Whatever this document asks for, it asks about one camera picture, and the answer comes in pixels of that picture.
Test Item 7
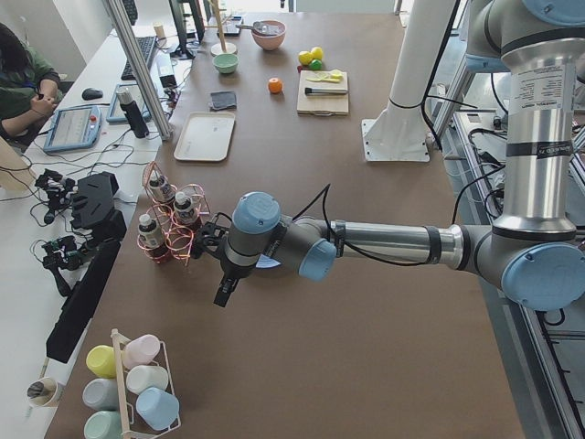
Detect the aluminium frame post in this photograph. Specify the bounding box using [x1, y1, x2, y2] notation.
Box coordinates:
[104, 0, 172, 140]

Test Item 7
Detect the yellow plastic knife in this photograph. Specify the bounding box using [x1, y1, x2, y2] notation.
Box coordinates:
[306, 75, 343, 83]

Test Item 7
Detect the orange fruit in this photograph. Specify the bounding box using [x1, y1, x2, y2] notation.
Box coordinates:
[267, 77, 283, 94]

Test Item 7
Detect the yellow plastic cup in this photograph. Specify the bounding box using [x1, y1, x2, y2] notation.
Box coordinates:
[86, 345, 116, 379]

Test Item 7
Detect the light blue plastic cup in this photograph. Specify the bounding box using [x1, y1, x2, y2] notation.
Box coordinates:
[136, 387, 180, 431]

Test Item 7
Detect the pink plastic cup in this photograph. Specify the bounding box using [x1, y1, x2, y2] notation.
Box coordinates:
[122, 334, 160, 369]

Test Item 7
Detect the mint green bowl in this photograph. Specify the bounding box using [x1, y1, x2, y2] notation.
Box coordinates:
[213, 53, 239, 74]

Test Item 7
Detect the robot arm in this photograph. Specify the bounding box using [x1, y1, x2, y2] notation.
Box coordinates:
[196, 1, 584, 311]

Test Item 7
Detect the black keyboard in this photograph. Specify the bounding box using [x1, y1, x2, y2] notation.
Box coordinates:
[120, 35, 159, 81]

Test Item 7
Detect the white plastic cup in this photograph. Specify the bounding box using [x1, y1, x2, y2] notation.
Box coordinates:
[126, 365, 169, 394]

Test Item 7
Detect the sage green plastic cup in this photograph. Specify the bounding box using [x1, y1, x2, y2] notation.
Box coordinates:
[83, 411, 122, 439]

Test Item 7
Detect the grey plastic cup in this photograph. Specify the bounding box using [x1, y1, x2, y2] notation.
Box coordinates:
[82, 378, 119, 411]

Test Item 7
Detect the wooden cutting board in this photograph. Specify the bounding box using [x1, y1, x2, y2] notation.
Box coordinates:
[296, 70, 349, 115]

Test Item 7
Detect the teach pendant tablet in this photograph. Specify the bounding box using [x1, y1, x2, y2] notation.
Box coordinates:
[43, 105, 101, 153]

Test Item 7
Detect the yellow lemon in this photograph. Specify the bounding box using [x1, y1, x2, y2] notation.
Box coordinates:
[310, 47, 324, 60]
[298, 50, 313, 66]

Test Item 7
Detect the grey folded cloth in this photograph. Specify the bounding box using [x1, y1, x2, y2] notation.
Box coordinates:
[209, 91, 237, 111]

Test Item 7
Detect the metal ice scoop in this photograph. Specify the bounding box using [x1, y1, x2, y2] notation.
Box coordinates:
[237, 21, 281, 36]

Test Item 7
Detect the copper wire bottle rack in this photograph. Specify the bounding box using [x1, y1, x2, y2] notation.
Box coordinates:
[142, 161, 210, 266]

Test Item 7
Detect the blue plate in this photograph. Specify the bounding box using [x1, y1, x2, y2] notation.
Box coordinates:
[255, 254, 281, 270]

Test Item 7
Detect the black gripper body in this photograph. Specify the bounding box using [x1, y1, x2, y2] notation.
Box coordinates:
[195, 212, 232, 260]

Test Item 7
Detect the pink bowl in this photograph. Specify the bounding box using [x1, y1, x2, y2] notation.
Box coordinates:
[251, 20, 286, 50]

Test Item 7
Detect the black computer mouse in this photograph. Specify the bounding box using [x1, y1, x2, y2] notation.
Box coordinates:
[81, 88, 103, 101]

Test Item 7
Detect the cream serving tray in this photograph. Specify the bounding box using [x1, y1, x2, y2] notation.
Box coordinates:
[174, 112, 236, 162]

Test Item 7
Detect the black framed tablet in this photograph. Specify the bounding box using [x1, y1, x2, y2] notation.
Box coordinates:
[221, 16, 244, 37]

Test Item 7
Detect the green lime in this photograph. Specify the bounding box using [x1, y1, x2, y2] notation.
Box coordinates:
[308, 59, 323, 70]

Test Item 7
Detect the wooden stand base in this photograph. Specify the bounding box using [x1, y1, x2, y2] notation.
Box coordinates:
[205, 0, 238, 56]

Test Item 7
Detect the black thermos bottle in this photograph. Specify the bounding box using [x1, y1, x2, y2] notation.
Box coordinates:
[116, 89, 149, 138]

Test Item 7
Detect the white wire cup rack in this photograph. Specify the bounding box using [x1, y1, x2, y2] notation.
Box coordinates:
[111, 328, 182, 438]

